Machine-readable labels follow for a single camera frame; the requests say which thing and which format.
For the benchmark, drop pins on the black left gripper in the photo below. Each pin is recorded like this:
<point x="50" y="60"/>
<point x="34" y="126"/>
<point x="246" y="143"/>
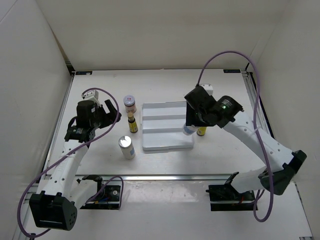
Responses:
<point x="109" y="118"/>

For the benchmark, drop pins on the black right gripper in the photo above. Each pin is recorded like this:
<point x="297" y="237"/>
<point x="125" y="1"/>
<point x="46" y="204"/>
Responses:
<point x="191" y="119"/>

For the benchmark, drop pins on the white can blue label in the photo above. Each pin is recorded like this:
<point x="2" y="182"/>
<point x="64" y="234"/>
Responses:
<point x="189" y="129"/>

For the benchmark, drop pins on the yellow bottle brown cap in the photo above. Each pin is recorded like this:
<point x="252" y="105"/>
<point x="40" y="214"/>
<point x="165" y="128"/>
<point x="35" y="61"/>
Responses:
<point x="201" y="131"/>

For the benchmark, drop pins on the white can beige label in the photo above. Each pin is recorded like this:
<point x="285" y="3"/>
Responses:
<point x="126" y="145"/>

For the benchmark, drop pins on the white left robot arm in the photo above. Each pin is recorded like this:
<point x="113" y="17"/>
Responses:
<point x="56" y="205"/>

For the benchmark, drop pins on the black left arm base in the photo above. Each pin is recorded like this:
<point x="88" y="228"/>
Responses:
<point x="110" y="193"/>

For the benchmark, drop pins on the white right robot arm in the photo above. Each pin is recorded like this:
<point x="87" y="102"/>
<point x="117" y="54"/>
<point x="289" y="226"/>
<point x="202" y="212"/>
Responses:
<point x="281" y="163"/>

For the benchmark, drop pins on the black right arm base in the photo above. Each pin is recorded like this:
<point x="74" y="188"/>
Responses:
<point x="224" y="198"/>

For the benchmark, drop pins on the pink spice jar white lid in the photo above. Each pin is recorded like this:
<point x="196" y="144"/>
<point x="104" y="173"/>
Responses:
<point x="130" y="104"/>

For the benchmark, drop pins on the yellow bottle tan cap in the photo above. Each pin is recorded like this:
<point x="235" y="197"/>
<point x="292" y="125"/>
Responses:
<point x="133" y="127"/>

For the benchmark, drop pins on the white stepped organizer tray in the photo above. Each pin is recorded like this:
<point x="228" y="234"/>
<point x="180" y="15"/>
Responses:
<point x="162" y="126"/>

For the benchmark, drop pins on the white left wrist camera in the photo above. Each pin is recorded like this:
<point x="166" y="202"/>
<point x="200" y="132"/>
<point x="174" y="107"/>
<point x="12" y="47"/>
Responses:
<point x="91" y="95"/>

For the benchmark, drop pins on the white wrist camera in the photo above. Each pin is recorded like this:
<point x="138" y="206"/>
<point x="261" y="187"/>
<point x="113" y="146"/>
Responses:
<point x="91" y="95"/>
<point x="208" y="88"/>

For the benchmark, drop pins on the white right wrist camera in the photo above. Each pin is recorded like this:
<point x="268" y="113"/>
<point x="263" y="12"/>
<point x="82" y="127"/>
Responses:
<point x="208" y="88"/>

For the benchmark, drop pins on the aluminium front rail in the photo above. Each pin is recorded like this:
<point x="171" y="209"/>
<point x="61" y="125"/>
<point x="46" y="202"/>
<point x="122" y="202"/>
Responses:
<point x="176" y="177"/>

